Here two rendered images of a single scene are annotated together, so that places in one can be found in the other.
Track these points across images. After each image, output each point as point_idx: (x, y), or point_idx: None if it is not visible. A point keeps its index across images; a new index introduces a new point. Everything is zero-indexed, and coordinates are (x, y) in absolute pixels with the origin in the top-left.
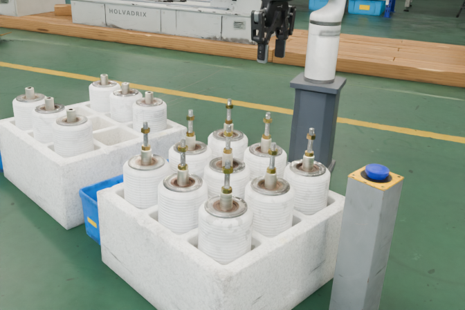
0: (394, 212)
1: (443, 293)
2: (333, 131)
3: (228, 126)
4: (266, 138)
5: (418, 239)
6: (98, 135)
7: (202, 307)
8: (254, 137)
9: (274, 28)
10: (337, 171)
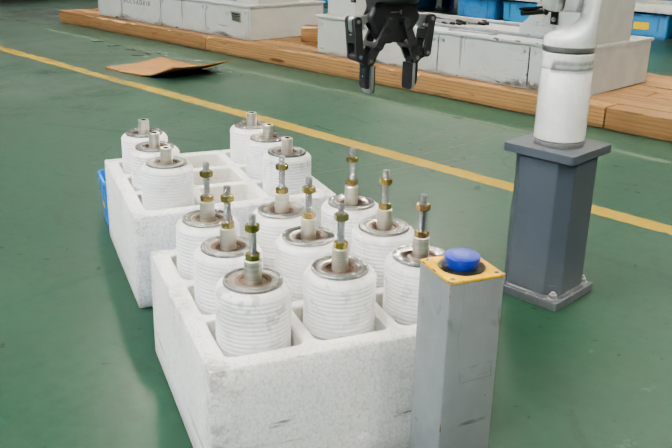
0: (490, 328)
1: None
2: (577, 230)
3: (307, 179)
4: (381, 207)
5: (651, 420)
6: (213, 190)
7: (201, 414)
8: (485, 233)
9: (382, 43)
10: (586, 301)
